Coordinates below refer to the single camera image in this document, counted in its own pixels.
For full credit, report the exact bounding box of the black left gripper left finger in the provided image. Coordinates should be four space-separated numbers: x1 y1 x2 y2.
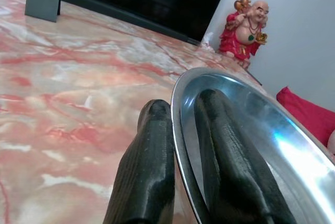
103 99 176 224

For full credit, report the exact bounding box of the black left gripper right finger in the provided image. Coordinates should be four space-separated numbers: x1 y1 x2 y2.
193 88 297 224

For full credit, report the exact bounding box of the round stainless steel plate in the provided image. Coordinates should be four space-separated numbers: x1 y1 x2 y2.
170 67 335 224

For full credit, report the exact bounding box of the red cushion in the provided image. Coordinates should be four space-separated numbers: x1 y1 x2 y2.
276 85 335 149

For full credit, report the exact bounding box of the red laughing Buddha figurine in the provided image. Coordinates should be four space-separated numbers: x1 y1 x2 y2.
218 0 271 69

